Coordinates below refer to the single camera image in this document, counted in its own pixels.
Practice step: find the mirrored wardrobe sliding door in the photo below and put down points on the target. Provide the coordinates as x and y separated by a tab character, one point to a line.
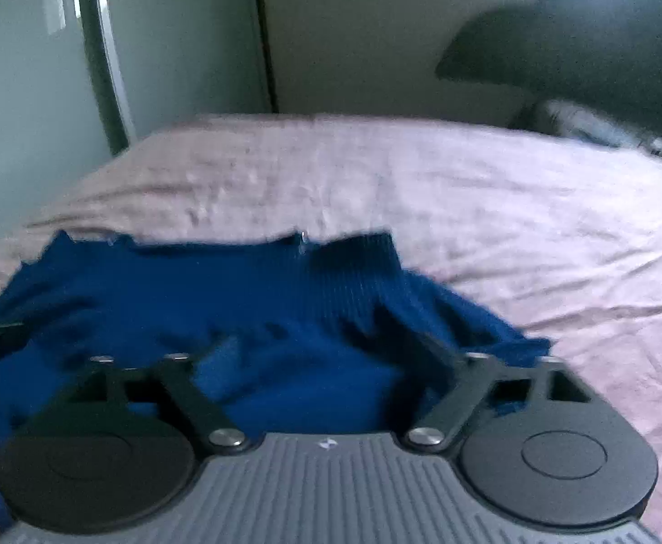
25	85

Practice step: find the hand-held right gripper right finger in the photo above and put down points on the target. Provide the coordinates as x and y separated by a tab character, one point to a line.
443	365

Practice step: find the blue beaded v-neck sweater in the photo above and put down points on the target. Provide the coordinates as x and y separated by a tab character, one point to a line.
285	300

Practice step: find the patterned pillow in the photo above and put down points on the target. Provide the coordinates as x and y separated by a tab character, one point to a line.
597	122

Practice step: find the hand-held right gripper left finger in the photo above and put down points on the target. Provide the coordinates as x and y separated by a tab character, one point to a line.
190	394

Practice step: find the curved dark headboard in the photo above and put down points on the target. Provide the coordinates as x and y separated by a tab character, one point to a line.
591	34

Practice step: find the bed with pink bedspread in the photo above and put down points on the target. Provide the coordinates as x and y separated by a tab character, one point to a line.
393	181

